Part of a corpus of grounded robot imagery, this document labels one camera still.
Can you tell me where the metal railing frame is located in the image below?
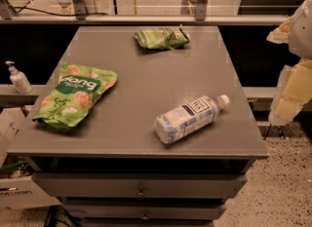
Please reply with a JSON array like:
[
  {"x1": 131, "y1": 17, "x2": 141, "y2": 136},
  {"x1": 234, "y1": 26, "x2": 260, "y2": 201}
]
[{"x1": 1, "y1": 0, "x2": 289, "y2": 25}]

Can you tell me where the large green snack bag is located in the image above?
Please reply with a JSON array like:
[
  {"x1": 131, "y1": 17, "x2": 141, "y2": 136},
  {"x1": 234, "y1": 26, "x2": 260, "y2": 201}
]
[{"x1": 32, "y1": 62, "x2": 118, "y2": 132}]

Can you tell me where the small green snack bag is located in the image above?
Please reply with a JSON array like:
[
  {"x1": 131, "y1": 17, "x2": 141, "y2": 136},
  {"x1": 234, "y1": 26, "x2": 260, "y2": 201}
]
[{"x1": 135, "y1": 27, "x2": 190, "y2": 50}]

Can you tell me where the white cardboard box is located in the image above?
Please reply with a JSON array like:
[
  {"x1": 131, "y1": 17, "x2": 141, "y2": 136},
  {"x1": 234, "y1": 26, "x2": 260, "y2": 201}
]
[{"x1": 0, "y1": 107, "x2": 59, "y2": 209}]

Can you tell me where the white pump dispenser bottle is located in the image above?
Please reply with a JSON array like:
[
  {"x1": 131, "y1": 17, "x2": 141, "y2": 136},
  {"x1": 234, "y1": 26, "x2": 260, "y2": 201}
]
[{"x1": 6, "y1": 60, "x2": 32, "y2": 95}]

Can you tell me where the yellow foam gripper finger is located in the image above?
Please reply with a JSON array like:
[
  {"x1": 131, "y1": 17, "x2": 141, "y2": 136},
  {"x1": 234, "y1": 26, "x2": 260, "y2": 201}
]
[
  {"x1": 268, "y1": 58, "x2": 312, "y2": 126},
  {"x1": 266, "y1": 17, "x2": 293, "y2": 44}
]

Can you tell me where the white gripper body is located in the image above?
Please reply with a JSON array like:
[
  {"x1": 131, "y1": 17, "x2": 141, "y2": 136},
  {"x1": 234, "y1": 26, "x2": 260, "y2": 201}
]
[{"x1": 289, "y1": 0, "x2": 312, "y2": 58}]

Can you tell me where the grey drawer cabinet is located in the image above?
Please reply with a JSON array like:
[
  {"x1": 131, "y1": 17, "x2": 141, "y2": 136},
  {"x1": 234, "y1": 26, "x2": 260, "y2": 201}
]
[{"x1": 9, "y1": 26, "x2": 267, "y2": 227}]

